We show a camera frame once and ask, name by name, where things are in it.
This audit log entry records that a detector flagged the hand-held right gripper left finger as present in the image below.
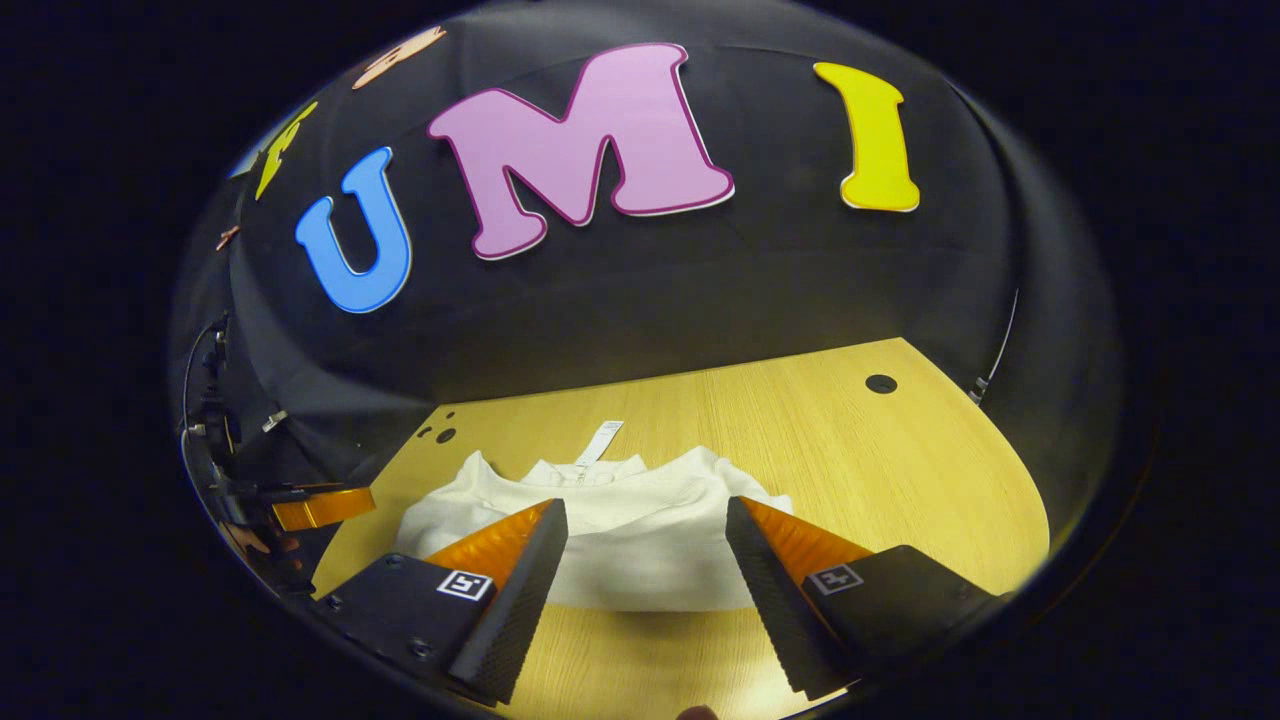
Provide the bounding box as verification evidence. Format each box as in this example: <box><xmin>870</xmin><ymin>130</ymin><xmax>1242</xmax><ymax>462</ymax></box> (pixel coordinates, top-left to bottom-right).
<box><xmin>316</xmin><ymin>498</ymin><xmax>569</xmax><ymax>706</ymax></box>

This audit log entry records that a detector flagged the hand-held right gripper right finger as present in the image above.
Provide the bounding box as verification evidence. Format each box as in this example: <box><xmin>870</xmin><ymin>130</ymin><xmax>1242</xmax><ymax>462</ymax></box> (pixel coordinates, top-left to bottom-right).
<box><xmin>725</xmin><ymin>495</ymin><xmax>1002</xmax><ymax>702</ymax></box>

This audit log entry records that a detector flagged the white zip-neck garment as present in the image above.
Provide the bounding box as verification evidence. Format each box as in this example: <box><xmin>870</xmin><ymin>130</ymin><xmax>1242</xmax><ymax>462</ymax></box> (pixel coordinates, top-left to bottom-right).
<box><xmin>395</xmin><ymin>420</ymin><xmax>794</xmax><ymax>614</ymax></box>

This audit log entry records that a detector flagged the black backdrop cloth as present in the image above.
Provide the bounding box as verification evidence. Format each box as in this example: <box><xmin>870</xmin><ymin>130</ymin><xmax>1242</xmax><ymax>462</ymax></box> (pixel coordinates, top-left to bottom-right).
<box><xmin>170</xmin><ymin>0</ymin><xmax>1116</xmax><ymax>591</ymax></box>

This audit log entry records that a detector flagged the thin hanging cable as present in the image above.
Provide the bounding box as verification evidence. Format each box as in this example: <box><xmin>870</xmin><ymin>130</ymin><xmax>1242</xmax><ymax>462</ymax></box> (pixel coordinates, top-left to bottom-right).
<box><xmin>967</xmin><ymin>288</ymin><xmax>1020</xmax><ymax>403</ymax></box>

